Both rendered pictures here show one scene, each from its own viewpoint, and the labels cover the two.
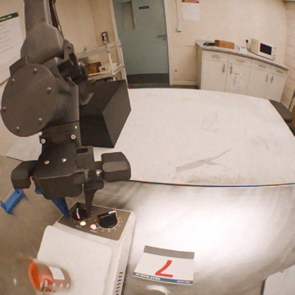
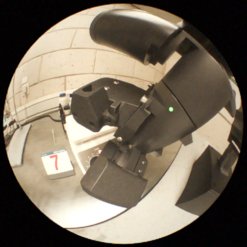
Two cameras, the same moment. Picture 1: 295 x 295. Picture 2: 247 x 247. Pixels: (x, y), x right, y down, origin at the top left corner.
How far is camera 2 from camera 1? 0.18 m
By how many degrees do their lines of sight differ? 86
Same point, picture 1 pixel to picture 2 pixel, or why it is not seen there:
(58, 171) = (95, 84)
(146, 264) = (64, 160)
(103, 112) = (210, 190)
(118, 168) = (88, 174)
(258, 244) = (25, 184)
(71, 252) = not seen: hidden behind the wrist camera
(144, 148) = (153, 229)
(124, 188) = not seen: hidden behind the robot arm
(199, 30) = not seen: outside the picture
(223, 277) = (35, 166)
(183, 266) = (49, 167)
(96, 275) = (72, 127)
